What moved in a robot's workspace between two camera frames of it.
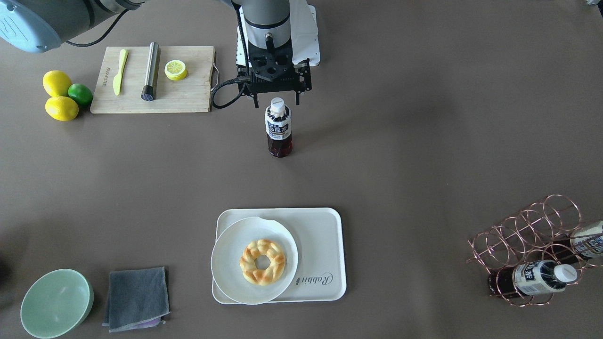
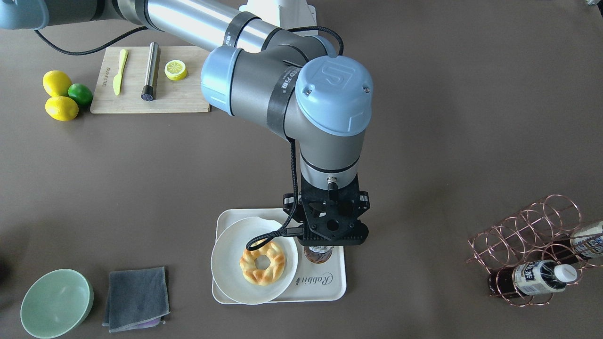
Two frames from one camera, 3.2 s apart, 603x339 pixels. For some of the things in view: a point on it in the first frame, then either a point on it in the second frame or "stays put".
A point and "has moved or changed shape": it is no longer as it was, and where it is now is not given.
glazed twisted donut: [264, 277] stays put
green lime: [81, 93] stays put
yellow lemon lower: [61, 108] stays put
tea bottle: [278, 117] has moved or changed shape
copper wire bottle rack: [532, 255] stays put
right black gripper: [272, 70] → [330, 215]
